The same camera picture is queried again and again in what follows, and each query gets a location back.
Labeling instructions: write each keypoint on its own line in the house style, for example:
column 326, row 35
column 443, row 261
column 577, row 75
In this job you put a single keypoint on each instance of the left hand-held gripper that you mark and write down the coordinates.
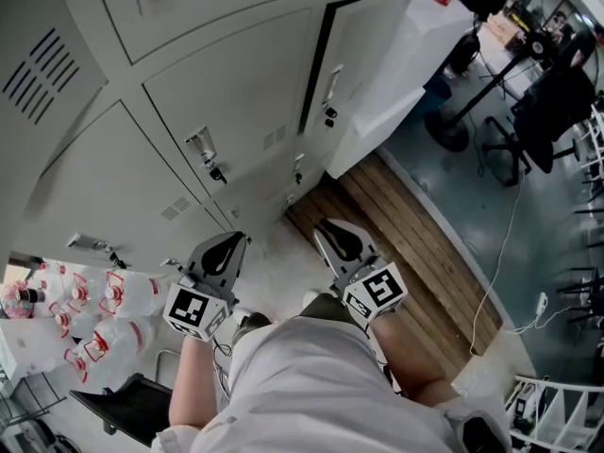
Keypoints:
column 189, row 307

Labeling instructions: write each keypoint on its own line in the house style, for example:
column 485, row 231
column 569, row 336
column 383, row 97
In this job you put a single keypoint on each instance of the black mesh office chair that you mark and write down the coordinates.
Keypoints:
column 132, row 408

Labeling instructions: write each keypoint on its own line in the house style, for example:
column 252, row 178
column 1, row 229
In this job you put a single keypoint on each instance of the person's right forearm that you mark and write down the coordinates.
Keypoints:
column 406, row 361

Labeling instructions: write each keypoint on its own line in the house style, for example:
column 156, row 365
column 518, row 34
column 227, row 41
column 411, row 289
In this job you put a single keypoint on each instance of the dark drink bottle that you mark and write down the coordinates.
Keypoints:
column 34, row 295

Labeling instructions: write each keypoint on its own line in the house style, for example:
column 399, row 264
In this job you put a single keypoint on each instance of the person's left white shoe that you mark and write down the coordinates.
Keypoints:
column 240, row 315

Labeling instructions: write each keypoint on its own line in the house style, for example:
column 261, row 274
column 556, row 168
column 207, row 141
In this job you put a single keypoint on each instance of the grey metal locker cabinet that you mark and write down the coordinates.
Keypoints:
column 141, row 135

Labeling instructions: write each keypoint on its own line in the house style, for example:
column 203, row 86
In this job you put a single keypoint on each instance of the white power strip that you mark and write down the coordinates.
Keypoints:
column 541, row 302

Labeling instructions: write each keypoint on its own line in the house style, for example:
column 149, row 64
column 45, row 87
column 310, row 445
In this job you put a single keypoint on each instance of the person's white shoe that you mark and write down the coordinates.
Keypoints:
column 311, row 296
column 240, row 315

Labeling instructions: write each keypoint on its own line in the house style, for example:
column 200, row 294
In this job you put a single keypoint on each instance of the black round-base stand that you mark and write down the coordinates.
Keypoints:
column 446, row 130

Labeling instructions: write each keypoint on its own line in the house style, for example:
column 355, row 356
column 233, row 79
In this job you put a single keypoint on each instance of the brown wooden slat platform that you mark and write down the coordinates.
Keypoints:
column 415, row 253

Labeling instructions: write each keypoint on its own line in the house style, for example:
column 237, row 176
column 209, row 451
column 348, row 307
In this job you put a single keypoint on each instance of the person's olive green trousers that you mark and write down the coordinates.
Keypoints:
column 325, row 306

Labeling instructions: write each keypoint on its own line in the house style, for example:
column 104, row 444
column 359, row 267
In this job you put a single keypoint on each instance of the black swivel chair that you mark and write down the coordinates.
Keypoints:
column 547, row 125

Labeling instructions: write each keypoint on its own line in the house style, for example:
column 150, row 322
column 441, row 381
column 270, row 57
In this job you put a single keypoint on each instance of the person's right white shoe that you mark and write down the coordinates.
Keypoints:
column 311, row 296

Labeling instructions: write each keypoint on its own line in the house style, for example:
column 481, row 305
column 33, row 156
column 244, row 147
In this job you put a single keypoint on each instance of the white block counter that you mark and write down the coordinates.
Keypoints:
column 396, row 106

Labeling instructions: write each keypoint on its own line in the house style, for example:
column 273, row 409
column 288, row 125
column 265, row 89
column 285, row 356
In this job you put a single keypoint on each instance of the group of clear water jugs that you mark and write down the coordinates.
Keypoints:
column 122, row 295

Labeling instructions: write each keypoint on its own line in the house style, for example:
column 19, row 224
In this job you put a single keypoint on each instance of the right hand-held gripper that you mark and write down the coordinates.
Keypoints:
column 377, row 293

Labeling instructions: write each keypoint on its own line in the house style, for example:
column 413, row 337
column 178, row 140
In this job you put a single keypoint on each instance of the white carton box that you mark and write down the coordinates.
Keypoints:
column 28, row 347

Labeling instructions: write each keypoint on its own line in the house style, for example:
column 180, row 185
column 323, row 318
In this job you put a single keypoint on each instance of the colourful snack jar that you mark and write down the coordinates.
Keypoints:
column 18, row 300

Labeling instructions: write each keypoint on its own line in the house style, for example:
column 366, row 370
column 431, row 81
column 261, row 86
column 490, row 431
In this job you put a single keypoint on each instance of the person's left forearm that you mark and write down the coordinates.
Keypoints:
column 193, row 385

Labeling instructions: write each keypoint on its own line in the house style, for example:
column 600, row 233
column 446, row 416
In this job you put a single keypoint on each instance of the black metal rack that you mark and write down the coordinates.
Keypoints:
column 28, row 399

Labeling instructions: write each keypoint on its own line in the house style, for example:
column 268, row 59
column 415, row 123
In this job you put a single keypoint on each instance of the person's white shirt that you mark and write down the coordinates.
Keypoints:
column 321, row 394

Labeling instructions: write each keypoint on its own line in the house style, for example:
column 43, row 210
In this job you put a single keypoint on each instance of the locker door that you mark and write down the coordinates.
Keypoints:
column 368, row 50

